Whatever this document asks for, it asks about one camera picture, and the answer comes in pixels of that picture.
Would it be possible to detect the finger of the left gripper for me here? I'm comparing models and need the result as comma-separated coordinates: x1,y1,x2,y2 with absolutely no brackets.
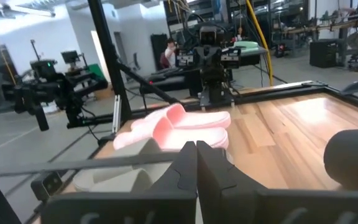
211,46,222,68
203,46,213,68

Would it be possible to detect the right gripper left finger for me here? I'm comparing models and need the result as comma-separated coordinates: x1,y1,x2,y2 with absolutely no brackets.
147,141,198,197

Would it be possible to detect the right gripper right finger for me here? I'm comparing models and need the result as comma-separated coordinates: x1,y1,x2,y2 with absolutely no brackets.
196,140,262,224

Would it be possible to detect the pink foam slide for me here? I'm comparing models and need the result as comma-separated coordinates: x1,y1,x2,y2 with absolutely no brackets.
130,103,232,131
112,116,231,152

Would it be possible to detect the grey foam slide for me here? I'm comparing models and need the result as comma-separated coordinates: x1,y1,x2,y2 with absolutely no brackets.
72,164,155,193
109,138,167,164

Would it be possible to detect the mint green stapler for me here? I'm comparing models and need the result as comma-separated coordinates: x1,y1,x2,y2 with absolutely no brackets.
233,40,260,52

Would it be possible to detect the person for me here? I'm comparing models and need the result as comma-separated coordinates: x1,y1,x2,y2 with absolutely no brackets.
164,37,177,68

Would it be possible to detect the black desk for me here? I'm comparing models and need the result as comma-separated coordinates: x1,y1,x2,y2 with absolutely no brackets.
140,46,269,98

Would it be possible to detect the black standing panel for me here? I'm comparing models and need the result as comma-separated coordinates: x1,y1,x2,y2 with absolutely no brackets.
150,33,169,71

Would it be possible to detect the silver aluminium bar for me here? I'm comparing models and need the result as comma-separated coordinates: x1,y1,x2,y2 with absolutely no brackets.
111,95,122,135

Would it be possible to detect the black crate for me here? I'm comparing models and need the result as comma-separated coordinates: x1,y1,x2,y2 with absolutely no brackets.
309,39,347,68

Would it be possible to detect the green bin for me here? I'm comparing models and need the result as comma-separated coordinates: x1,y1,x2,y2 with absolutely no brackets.
87,63,107,82

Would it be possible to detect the monitor on stand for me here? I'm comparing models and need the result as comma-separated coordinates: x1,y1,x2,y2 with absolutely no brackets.
60,49,88,74

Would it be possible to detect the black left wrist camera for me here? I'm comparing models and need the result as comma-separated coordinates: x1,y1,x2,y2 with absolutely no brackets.
198,25,219,45

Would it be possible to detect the yellow cable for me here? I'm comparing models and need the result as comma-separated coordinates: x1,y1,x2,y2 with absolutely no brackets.
245,0,275,87

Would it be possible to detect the black aluminium table frame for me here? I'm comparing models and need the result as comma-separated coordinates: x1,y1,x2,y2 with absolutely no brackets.
67,0,358,131

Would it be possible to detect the black wire wood shelf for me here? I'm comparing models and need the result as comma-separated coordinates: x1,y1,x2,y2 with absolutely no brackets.
0,152,183,224

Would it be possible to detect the black table-level camera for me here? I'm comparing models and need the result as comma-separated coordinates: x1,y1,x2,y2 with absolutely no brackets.
30,172,64,202

